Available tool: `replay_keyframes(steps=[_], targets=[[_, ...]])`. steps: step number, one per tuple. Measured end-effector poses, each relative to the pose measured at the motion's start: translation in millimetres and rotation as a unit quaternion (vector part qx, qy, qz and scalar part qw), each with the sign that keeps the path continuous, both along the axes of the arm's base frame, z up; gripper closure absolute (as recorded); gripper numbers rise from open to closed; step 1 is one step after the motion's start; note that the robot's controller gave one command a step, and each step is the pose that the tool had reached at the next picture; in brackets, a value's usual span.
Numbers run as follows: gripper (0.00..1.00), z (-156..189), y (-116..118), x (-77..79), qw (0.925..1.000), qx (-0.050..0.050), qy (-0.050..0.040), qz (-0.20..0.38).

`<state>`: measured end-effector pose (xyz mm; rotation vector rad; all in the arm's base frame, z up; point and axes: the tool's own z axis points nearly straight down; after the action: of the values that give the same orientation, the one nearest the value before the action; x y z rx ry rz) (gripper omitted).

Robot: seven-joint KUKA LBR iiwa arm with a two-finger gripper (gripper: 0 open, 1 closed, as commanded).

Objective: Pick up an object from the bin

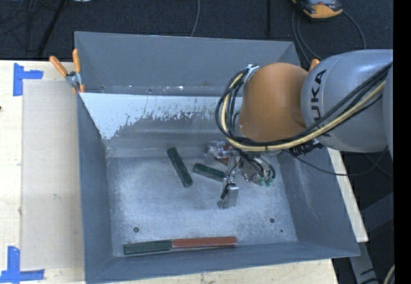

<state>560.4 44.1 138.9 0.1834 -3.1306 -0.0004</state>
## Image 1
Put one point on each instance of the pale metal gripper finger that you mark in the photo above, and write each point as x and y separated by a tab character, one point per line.
215	151
233	195

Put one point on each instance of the red-brown flat block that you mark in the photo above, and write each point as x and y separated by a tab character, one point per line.
221	161
205	241

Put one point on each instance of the dark green flat block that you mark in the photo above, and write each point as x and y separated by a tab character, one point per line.
180	167
208	172
147	246

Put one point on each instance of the grey metal bin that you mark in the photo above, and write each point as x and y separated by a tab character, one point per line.
154	205

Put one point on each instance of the pale flat board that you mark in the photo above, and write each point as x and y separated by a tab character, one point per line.
48	164

